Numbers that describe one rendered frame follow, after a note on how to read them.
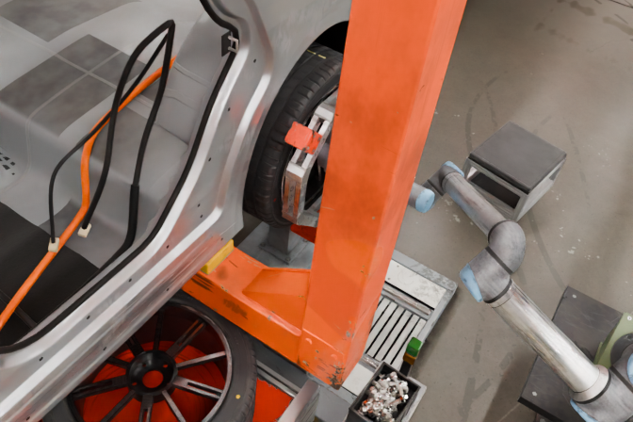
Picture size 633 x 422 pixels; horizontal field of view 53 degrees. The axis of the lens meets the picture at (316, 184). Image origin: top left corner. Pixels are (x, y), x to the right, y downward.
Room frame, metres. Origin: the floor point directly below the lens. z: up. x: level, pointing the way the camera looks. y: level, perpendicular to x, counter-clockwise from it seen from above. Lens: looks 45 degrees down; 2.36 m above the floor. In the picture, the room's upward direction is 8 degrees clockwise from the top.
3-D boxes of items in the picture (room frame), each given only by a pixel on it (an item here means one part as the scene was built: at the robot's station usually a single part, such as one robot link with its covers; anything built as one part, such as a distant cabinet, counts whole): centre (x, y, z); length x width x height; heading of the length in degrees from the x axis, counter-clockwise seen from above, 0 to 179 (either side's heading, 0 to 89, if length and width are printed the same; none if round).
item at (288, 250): (1.76, 0.10, 0.32); 0.40 x 0.30 x 0.28; 153
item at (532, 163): (2.46, -0.97, 0.17); 0.43 x 0.36 x 0.34; 143
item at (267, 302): (1.22, 0.18, 0.69); 0.52 x 0.17 x 0.35; 63
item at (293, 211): (1.68, -0.05, 0.85); 0.54 x 0.07 x 0.54; 153
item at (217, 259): (1.30, 0.33, 0.71); 0.14 x 0.14 x 0.05; 63
